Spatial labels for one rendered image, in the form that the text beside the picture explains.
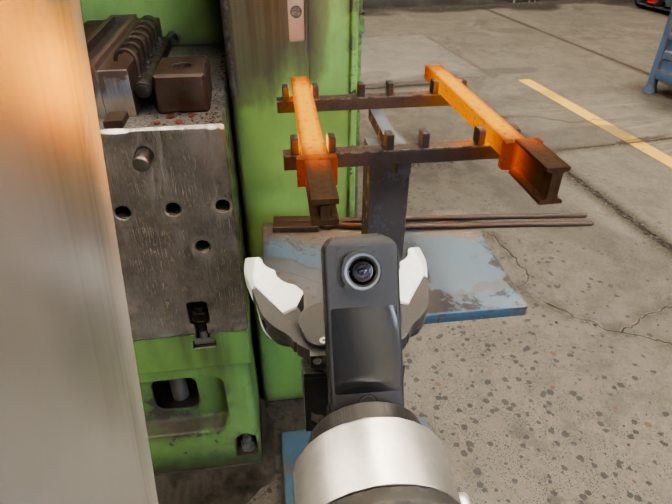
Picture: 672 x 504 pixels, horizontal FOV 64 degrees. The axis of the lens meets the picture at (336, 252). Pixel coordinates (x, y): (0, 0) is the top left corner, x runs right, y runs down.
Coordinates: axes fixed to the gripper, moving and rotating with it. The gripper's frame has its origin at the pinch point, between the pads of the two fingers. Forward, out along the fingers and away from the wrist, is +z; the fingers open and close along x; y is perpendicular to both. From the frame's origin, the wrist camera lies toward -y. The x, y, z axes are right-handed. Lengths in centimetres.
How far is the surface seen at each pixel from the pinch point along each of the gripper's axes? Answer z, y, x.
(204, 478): 44, 96, -28
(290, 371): 66, 85, -5
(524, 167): 15.1, 0.7, 24.0
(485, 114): 28.5, -0.9, 23.8
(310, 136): 23.4, -0.8, -0.3
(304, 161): 15.4, -1.2, -1.5
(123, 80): 51, 0, -29
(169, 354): 46, 55, -30
